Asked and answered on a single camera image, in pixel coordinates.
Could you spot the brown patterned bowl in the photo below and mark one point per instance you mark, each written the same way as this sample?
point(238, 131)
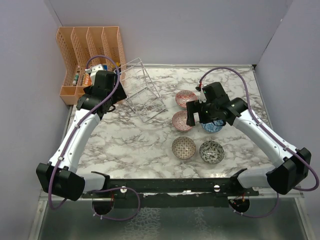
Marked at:
point(183, 147)

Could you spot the pink patterned bowl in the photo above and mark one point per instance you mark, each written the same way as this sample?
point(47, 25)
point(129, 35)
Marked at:
point(179, 121)

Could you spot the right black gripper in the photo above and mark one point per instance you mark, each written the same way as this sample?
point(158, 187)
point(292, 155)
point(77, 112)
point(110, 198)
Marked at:
point(194, 107)

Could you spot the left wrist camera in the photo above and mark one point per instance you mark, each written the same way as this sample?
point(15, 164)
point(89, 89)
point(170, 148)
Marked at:
point(92, 71)

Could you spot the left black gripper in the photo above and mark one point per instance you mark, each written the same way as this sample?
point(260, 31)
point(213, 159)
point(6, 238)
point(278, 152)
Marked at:
point(119, 95)

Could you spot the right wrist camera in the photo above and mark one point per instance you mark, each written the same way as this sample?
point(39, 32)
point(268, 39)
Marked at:
point(201, 98)

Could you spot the blue floral bowl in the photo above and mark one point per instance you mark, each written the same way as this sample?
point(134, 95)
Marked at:
point(211, 128)

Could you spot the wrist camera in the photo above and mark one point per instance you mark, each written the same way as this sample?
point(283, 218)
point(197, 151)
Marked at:
point(92, 71)
point(201, 98)

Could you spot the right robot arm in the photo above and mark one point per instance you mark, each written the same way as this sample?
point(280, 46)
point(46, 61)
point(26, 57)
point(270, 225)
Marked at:
point(289, 164)

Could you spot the black mounting rail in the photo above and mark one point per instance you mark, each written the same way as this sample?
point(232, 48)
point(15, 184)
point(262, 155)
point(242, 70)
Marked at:
point(172, 192)

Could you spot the small bottles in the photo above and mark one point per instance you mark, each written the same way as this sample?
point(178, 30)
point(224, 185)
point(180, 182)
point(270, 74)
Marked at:
point(76, 78)

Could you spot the white wire dish rack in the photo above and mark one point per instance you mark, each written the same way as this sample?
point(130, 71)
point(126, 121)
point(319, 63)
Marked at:
point(142, 94)

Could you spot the red patterned bowl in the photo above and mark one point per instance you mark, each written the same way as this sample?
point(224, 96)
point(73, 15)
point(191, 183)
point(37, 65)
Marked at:
point(184, 96)

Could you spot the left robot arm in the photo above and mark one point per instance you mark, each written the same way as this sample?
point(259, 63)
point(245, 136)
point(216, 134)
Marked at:
point(59, 176)

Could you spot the grey leaf patterned bowl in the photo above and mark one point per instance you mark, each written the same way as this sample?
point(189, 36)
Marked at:
point(211, 152)

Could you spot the orange plastic desk organizer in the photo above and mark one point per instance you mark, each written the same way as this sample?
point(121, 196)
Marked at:
point(77, 45)

